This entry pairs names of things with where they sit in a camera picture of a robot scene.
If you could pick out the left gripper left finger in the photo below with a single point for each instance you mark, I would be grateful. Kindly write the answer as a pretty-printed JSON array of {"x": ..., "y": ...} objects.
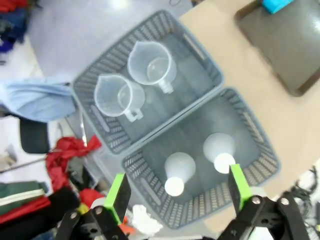
[{"x": 117, "y": 197}]

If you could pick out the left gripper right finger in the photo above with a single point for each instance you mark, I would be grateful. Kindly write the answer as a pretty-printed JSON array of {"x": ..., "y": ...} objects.
[{"x": 238, "y": 185}]

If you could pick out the white translucent conical flask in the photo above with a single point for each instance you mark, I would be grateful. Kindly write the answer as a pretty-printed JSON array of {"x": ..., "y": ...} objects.
[
  {"x": 218, "y": 150},
  {"x": 178, "y": 172}
]

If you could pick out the clear plastic measuring cup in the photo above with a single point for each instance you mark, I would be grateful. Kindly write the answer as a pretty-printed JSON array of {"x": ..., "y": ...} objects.
[
  {"x": 117, "y": 96},
  {"x": 150, "y": 62}
]

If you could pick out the white crumpled cloth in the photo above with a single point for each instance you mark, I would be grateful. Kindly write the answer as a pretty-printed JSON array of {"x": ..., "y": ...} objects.
[{"x": 145, "y": 220}]

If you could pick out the grey plastic weave basket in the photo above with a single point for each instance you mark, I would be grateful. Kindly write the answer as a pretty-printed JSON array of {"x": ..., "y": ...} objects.
[{"x": 155, "y": 155}]

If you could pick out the red garment pile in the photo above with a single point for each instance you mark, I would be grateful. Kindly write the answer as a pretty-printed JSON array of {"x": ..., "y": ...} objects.
[{"x": 67, "y": 155}]

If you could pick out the dark green folded garment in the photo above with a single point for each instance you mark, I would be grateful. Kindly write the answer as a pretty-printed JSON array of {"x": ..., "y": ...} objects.
[{"x": 20, "y": 191}]

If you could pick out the black chair seat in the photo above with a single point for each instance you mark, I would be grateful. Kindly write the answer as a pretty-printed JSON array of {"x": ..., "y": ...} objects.
[{"x": 33, "y": 137}]

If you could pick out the grey basket with label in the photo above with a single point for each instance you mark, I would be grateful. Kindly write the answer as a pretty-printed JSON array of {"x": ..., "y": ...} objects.
[{"x": 192, "y": 75}]

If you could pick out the light blue cloth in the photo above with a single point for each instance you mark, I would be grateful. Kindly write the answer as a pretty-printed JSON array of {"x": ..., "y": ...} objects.
[{"x": 35, "y": 97}]

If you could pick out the dark brown serving tray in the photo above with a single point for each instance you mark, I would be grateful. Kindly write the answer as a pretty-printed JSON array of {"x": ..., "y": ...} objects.
[{"x": 285, "y": 42}]

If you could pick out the blue test tube rack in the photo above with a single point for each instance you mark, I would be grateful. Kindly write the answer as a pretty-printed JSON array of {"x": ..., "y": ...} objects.
[{"x": 276, "y": 5}]

